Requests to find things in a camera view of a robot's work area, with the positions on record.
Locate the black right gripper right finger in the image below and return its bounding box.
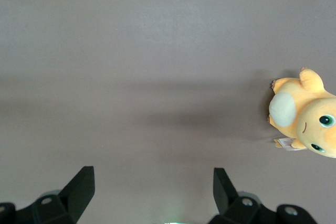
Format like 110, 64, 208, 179
208, 167, 318, 224

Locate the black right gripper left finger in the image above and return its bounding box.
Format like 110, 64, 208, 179
0, 166, 95, 224

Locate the orange plush toy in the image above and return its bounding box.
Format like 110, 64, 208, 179
267, 67, 336, 158

